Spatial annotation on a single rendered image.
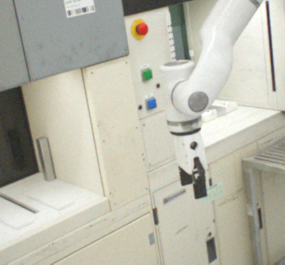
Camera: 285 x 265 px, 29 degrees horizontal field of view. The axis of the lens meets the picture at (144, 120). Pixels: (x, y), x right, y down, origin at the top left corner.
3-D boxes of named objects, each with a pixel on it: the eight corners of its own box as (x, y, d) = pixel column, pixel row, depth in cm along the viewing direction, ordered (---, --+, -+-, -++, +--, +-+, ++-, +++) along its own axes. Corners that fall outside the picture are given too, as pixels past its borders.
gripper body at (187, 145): (207, 126, 128) (213, 171, 131) (191, 117, 137) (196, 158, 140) (177, 133, 126) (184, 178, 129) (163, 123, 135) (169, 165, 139)
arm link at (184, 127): (207, 117, 128) (208, 129, 128) (193, 109, 136) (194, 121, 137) (173, 125, 126) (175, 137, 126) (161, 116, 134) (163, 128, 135)
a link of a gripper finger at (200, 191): (208, 174, 128) (211, 200, 130) (203, 169, 131) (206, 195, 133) (195, 177, 127) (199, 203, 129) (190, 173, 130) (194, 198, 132)
